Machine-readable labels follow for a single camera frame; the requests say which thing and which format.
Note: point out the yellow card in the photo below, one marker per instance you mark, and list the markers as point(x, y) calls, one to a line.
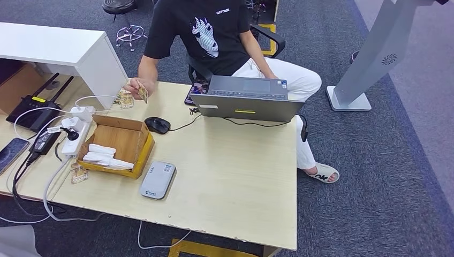
point(143, 94)

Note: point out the person's left forearm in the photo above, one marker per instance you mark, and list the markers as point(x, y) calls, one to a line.
point(257, 53)

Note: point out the person's right forearm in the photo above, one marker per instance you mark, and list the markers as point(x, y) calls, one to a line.
point(148, 69)

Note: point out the person's right hand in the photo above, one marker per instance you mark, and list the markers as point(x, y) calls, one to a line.
point(136, 85)

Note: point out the person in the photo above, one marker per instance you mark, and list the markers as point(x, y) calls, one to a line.
point(198, 28)

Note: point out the grey laptop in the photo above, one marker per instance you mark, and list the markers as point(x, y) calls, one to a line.
point(248, 110)

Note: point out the phone with colourful case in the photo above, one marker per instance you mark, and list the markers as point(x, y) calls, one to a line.
point(197, 88)

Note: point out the black computer mouse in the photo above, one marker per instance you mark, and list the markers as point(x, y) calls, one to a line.
point(157, 125)

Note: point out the black laptop power adapter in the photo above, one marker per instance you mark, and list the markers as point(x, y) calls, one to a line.
point(304, 133)

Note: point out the white sandal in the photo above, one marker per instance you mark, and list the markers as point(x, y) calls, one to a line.
point(324, 173)

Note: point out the open cardboard box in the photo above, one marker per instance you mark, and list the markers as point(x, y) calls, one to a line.
point(120, 136)

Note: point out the white rolled cloth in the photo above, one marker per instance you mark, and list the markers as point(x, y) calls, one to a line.
point(96, 158)
point(121, 164)
point(101, 149)

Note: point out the large white charger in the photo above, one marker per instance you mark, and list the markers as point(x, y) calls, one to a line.
point(82, 113)

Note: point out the dark round floor object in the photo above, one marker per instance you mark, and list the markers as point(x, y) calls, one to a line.
point(354, 56)

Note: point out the white power strip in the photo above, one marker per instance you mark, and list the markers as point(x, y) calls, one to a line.
point(73, 147)

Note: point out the black plug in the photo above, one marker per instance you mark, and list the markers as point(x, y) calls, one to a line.
point(72, 135)

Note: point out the small white charger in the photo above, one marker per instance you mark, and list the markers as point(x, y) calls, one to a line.
point(71, 123)

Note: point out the black round stool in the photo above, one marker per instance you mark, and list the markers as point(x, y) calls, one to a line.
point(119, 5)

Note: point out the grey kiosk stand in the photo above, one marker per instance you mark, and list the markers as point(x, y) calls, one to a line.
point(376, 53)

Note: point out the small grey disc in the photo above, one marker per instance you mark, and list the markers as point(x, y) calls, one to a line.
point(53, 84)

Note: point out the black power brick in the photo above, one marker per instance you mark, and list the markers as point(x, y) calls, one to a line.
point(45, 142)

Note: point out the white cabinet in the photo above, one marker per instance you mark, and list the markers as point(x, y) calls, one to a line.
point(53, 48)

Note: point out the black router with antennas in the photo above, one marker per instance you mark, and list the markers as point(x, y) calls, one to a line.
point(31, 114)

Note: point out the brown cardboard panel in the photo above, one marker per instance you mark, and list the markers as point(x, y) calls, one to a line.
point(17, 88)

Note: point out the dark smartphone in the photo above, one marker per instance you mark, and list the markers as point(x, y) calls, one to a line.
point(11, 153)

